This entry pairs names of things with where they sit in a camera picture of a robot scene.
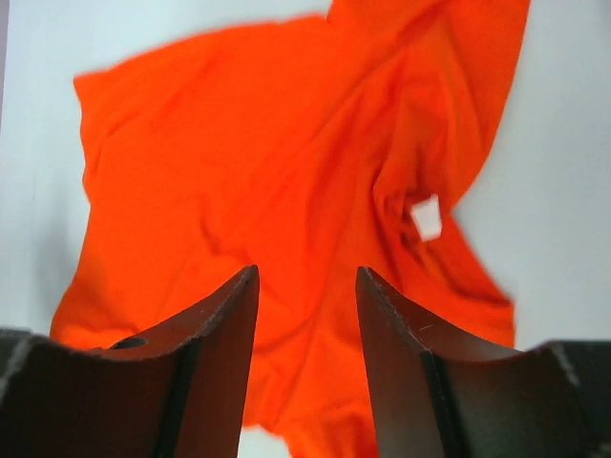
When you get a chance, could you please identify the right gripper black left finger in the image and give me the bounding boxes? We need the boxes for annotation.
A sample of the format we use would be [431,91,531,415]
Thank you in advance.
[1,266,259,457]

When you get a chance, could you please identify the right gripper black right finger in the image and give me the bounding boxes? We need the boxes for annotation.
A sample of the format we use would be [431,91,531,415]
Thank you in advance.
[356,267,610,457]

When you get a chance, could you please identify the orange t shirt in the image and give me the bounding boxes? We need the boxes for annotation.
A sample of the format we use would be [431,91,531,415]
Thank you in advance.
[51,1,529,457]

